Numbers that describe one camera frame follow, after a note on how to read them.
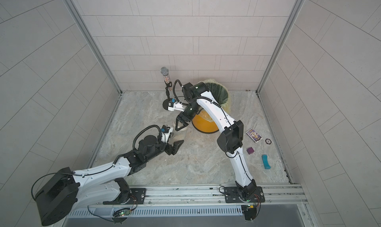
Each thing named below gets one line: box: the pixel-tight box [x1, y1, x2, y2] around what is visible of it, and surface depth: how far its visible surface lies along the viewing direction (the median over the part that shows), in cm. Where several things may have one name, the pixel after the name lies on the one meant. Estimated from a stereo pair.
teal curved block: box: [261, 154, 271, 170], surface depth 84 cm
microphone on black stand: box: [160, 66, 173, 111], surface depth 95 cm
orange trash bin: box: [191, 110, 220, 134], surface depth 95 cm
